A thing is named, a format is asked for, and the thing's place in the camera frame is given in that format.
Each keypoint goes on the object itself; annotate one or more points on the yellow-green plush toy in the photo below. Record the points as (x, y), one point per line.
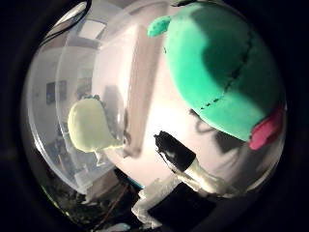
(88, 125)

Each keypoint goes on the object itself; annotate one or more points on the teal plush toy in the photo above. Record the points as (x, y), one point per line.
(222, 71)

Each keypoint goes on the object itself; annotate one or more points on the clear plastic container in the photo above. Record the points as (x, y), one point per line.
(109, 58)

